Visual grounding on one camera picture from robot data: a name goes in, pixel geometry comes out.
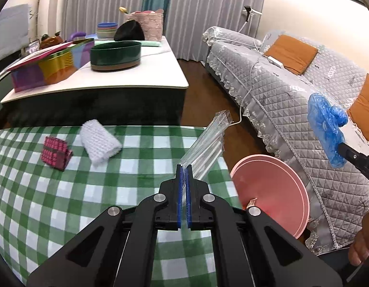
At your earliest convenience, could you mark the blue plastic bag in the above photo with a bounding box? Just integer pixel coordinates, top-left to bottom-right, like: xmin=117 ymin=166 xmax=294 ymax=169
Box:
xmin=308 ymin=93 xmax=348 ymax=168

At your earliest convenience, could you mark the black hat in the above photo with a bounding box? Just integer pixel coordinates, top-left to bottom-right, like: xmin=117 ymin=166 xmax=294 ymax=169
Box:
xmin=114 ymin=19 xmax=146 ymax=41

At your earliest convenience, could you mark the pink lace basket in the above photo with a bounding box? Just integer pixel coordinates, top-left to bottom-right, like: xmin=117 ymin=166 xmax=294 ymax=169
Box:
xmin=124 ymin=10 xmax=165 ymax=42

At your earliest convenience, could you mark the white bubble wrap roll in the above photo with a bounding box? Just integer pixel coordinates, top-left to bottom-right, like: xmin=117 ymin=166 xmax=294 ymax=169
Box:
xmin=80 ymin=120 xmax=123 ymax=166

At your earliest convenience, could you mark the stack of coloured bowls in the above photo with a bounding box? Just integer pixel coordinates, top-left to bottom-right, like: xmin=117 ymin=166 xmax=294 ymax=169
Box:
xmin=96 ymin=22 xmax=119 ymax=40

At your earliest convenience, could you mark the dark red printed packet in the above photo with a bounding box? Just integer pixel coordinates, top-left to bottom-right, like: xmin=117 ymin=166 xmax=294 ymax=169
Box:
xmin=41 ymin=136 xmax=74 ymax=171

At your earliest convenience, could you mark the grey quilted sofa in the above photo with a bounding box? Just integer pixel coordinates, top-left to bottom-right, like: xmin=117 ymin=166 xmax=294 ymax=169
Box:
xmin=201 ymin=26 xmax=369 ymax=256

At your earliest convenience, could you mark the green oval tin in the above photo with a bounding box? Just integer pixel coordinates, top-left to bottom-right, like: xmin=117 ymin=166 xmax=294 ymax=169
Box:
xmin=90 ymin=41 xmax=142 ymax=72

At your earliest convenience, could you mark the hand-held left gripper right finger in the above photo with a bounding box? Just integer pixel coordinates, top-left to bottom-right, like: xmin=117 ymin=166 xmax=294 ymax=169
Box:
xmin=186 ymin=165 xmax=343 ymax=287

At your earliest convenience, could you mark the clear plastic straw sleeve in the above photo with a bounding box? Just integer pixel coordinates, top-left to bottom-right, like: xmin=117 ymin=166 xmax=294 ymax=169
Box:
xmin=180 ymin=110 xmax=233 ymax=180

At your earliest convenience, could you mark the colourful lidded box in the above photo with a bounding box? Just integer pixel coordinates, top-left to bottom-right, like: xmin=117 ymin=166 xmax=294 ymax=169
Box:
xmin=7 ymin=39 xmax=95 ymax=93

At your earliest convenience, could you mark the white-topped coffee table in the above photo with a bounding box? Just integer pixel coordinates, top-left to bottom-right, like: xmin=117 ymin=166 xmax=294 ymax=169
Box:
xmin=1 ymin=35 xmax=189 ymax=126

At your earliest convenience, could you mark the white cable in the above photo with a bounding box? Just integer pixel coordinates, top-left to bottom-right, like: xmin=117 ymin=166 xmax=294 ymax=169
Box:
xmin=231 ymin=66 xmax=275 ymax=126

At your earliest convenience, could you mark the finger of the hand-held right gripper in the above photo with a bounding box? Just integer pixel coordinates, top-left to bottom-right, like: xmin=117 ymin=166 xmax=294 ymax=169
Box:
xmin=337 ymin=142 xmax=369 ymax=186

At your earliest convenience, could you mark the person's right hand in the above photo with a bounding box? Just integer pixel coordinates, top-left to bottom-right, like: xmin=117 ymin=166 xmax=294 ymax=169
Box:
xmin=349 ymin=197 xmax=369 ymax=266

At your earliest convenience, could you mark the brown teapot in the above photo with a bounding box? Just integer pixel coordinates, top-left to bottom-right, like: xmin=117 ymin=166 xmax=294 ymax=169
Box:
xmin=39 ymin=31 xmax=65 ymax=48

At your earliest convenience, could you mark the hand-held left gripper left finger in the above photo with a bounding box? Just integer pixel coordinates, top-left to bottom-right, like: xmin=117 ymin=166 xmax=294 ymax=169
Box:
xmin=26 ymin=164 xmax=185 ymax=287

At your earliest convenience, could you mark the grey printed dust cover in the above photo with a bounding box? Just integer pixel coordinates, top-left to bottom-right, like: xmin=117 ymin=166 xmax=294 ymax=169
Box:
xmin=0 ymin=4 xmax=30 ymax=65

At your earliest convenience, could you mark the white stand with black head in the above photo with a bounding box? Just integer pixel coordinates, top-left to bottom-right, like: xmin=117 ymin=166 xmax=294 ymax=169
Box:
xmin=240 ymin=5 xmax=263 ymax=33

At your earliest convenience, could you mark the green checked tablecloth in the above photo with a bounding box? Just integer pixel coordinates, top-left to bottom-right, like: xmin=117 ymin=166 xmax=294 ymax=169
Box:
xmin=0 ymin=126 xmax=242 ymax=286

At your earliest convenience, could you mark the white power strip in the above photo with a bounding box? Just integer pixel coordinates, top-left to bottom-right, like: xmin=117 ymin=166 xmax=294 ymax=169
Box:
xmin=267 ymin=55 xmax=284 ymax=69

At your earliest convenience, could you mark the orange cushion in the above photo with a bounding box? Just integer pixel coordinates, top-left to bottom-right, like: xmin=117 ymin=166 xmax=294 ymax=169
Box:
xmin=347 ymin=73 xmax=369 ymax=150
xmin=265 ymin=35 xmax=318 ymax=76

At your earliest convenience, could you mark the pink plastic basin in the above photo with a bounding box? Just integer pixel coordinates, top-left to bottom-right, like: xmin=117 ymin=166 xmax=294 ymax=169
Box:
xmin=230 ymin=155 xmax=310 ymax=240

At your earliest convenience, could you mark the grey curtain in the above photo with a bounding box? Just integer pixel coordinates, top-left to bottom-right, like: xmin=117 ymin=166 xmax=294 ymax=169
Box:
xmin=57 ymin=0 xmax=267 ymax=62

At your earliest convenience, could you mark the purple handled container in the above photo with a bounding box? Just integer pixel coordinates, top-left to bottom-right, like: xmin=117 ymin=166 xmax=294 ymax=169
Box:
xmin=67 ymin=31 xmax=88 ymax=42

